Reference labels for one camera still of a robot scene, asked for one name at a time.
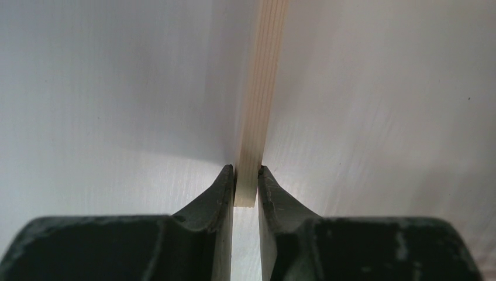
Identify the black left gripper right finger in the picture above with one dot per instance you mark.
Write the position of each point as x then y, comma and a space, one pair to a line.
298, 244

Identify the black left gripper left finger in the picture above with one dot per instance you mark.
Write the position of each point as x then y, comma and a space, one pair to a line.
194, 243

